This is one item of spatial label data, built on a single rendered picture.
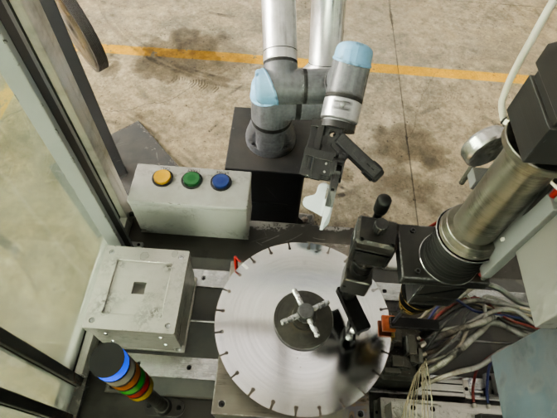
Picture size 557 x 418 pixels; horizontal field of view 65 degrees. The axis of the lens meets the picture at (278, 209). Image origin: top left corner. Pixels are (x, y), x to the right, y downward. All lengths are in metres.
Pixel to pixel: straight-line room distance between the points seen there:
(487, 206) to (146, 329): 0.66
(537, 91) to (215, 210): 0.77
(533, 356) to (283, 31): 0.74
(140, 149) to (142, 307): 1.48
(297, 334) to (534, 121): 0.56
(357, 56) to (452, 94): 1.96
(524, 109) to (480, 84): 2.54
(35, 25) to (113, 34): 2.31
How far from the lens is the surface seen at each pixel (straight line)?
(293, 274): 0.88
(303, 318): 0.79
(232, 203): 1.02
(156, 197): 1.05
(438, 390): 1.05
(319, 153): 0.84
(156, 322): 0.91
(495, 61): 3.17
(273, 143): 1.26
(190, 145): 2.33
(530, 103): 0.41
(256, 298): 0.86
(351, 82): 0.87
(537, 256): 0.49
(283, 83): 0.95
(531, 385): 0.54
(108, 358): 0.64
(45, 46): 0.81
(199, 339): 1.04
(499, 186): 0.46
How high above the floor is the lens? 1.75
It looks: 58 degrees down
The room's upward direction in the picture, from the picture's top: 4 degrees clockwise
